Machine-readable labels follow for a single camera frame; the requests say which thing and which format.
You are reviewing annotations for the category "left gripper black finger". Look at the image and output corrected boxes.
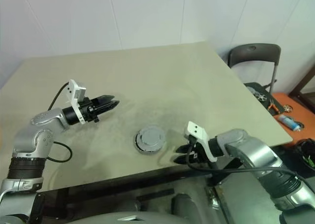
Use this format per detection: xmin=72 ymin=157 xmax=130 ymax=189
xmin=97 ymin=100 xmax=121 ymax=115
xmin=94 ymin=94 xmax=115 ymax=106

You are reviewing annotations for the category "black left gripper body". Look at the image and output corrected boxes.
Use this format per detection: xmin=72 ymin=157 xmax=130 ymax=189
xmin=78 ymin=97 xmax=100 ymax=124

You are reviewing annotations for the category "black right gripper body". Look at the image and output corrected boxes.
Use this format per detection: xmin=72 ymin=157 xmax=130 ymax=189
xmin=189 ymin=144 xmax=210 ymax=164

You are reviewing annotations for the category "grey finned motor end cap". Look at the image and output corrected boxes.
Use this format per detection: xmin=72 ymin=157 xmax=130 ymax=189
xmin=138 ymin=125 xmax=167 ymax=149

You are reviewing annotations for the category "black flat bar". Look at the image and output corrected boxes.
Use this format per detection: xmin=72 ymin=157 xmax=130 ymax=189
xmin=136 ymin=188 xmax=175 ymax=202

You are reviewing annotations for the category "silver spoked wheel part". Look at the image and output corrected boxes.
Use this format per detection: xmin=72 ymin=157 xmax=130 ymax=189
xmin=247 ymin=86 xmax=266 ymax=101

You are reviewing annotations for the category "blue tube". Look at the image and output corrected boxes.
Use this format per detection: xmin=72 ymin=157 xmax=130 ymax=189
xmin=279 ymin=114 xmax=301 ymax=131

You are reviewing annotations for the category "black waste bin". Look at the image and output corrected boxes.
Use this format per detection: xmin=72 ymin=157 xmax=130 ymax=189
xmin=292 ymin=139 xmax=315 ymax=178

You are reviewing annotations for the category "silver robot torso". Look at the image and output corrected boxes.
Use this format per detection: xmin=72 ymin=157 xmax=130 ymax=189
xmin=66 ymin=210 xmax=178 ymax=224

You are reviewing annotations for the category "black folding chair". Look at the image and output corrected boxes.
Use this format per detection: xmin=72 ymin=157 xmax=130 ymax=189
xmin=227 ymin=43 xmax=282 ymax=103

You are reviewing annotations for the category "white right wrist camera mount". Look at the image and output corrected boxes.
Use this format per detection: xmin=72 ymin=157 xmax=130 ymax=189
xmin=184 ymin=121 xmax=219 ymax=163

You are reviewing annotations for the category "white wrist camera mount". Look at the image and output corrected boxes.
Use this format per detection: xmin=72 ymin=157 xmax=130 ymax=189
xmin=65 ymin=79 xmax=88 ymax=126
xmin=184 ymin=121 xmax=219 ymax=163

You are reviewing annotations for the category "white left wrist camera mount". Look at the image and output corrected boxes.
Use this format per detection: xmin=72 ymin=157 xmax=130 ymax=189
xmin=65 ymin=79 xmax=88 ymax=126

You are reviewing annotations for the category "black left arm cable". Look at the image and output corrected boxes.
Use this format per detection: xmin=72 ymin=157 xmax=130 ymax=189
xmin=46 ymin=82 xmax=74 ymax=163

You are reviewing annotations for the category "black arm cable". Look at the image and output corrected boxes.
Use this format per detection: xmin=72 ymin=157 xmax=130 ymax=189
xmin=187 ymin=135 xmax=300 ymax=179
xmin=46 ymin=82 xmax=74 ymax=163

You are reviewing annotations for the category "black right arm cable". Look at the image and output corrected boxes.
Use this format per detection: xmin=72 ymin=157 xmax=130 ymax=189
xmin=187 ymin=135 xmax=300 ymax=179

